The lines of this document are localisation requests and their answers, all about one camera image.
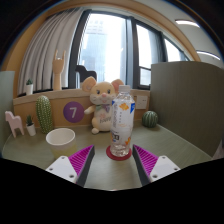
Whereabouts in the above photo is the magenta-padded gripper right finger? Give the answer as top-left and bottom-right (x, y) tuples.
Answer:
(131, 143), (181, 187)

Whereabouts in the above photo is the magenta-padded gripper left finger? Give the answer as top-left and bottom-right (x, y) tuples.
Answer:
(45, 144), (96, 188)

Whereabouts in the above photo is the clear plastic water bottle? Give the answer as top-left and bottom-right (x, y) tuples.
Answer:
(109, 84), (137, 158)

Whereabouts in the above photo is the cream paper cup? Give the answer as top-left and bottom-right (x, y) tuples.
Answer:
(45, 127), (78, 161)

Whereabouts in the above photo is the flat round red coaster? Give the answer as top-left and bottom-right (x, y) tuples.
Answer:
(105, 144), (133, 162)

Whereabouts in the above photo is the round green cactus ornament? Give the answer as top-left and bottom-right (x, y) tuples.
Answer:
(141, 110), (159, 129)

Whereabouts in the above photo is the round purple number sticker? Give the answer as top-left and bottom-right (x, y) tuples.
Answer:
(62, 101), (86, 124)

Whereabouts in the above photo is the small plant in white pot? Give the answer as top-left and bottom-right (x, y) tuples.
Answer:
(25, 114), (37, 137)
(25, 78), (34, 96)

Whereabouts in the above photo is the tall green cactus ornament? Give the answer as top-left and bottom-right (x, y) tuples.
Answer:
(35, 95), (54, 135)

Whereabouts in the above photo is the beige plush mouse toy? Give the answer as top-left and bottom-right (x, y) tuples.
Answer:
(81, 76), (125, 135)

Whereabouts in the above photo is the green desk partition panel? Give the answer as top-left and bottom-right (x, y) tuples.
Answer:
(149, 60), (224, 158)
(0, 70), (16, 152)

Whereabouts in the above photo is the pink horse figurine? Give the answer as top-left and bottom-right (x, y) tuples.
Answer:
(4, 110), (25, 139)

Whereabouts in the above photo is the black horse figurine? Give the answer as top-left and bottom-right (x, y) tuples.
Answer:
(74, 64), (98, 89)

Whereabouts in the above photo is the wooden hand sculpture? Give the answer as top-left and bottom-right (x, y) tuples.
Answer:
(52, 49), (67, 92)

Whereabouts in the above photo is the grey pleated curtain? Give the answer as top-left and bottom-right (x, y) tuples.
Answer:
(16, 7), (85, 96)

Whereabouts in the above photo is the group of ceiling lights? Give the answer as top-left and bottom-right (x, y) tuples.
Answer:
(174, 18), (222, 62)

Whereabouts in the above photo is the white wall socket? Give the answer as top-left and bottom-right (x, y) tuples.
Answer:
(135, 95), (148, 111)

